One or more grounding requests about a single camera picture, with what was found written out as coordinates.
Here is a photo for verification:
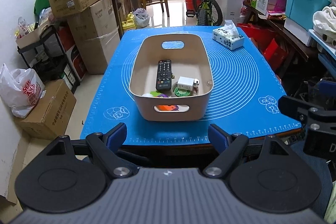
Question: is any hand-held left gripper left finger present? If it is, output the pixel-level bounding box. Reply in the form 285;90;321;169
39;123;139;178

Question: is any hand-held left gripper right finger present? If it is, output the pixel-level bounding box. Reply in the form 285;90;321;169
202;124;298;178

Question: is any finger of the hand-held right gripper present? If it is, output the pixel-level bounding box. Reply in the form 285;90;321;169
278;95;336;131
314;79;336;94

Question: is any beige plastic basket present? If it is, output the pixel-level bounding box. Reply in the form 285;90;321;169
129;34;214;122

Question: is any orange purple toy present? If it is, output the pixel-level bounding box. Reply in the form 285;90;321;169
151;91;180;112

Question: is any white charger plug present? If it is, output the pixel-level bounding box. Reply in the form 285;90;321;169
177;76;200;94

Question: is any black remote control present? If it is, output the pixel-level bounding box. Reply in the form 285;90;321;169
156;59;172;92

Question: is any light blue shelf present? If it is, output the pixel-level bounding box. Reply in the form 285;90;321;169
308;28;336;77

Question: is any person's blue jeans leg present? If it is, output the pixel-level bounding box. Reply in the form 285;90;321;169
287;141;335;219

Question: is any blue silicone mat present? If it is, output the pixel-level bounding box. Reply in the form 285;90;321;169
80;26;302;146

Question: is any white cloth bag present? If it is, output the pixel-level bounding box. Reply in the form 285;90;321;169
312;6;336;42

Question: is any dark wooden bench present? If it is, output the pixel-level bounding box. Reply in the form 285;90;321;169
243;1;310;62

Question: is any red gift bag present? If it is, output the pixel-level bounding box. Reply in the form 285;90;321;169
238;23;288;69

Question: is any low cardboard box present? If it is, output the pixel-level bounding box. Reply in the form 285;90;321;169
14;80;76;140

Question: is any teal storage bin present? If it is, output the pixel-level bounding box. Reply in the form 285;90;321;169
285;0;332;30

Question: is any red appliance box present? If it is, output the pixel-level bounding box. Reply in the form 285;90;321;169
58;26;87;80

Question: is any patterned tissue box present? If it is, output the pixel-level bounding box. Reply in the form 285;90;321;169
212;20;245;50

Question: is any large stacked cardboard box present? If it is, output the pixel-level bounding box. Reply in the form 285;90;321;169
67;0;121;75

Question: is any black metal rack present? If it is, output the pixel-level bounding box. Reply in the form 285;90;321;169
17;22;80;93

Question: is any white red-print plastic bag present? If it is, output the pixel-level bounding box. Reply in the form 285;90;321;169
0;64;45;119

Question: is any green white carton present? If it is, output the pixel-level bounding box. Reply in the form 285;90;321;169
251;0;277;16

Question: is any yellow plastic jug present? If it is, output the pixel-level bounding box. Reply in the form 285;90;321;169
122;13;137;30

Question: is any clear plastic bag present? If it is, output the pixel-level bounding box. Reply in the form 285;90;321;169
133;7;150;28

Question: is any small open cardboard box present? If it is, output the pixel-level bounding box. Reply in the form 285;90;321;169
16;21;50;48

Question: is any green bag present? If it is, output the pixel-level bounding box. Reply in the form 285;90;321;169
34;0;50;16

